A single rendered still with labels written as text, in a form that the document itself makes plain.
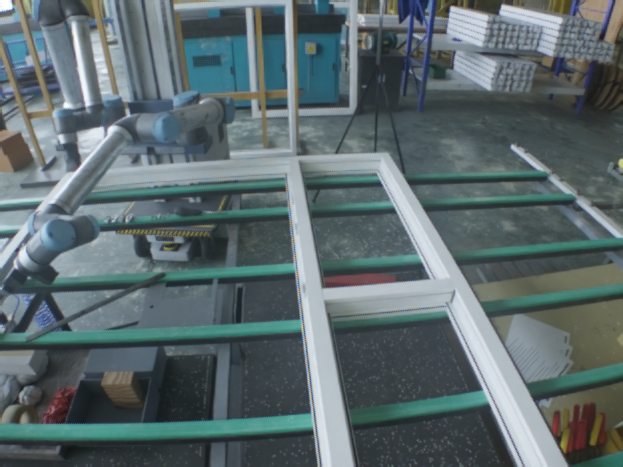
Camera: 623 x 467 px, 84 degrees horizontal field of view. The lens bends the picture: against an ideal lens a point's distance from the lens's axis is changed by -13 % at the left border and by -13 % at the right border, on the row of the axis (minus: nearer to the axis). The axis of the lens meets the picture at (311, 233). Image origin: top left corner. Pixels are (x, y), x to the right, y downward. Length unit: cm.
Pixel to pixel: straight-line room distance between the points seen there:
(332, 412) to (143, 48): 215
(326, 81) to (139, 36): 328
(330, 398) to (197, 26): 473
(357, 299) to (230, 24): 439
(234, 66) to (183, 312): 435
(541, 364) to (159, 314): 122
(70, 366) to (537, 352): 160
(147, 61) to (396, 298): 195
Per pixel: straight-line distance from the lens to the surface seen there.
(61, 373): 154
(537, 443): 94
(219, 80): 530
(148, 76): 252
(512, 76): 567
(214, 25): 514
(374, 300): 109
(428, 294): 114
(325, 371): 91
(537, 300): 133
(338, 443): 83
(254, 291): 158
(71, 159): 206
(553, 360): 150
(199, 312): 117
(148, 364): 131
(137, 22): 248
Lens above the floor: 169
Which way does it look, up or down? 36 degrees down
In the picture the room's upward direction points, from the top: straight up
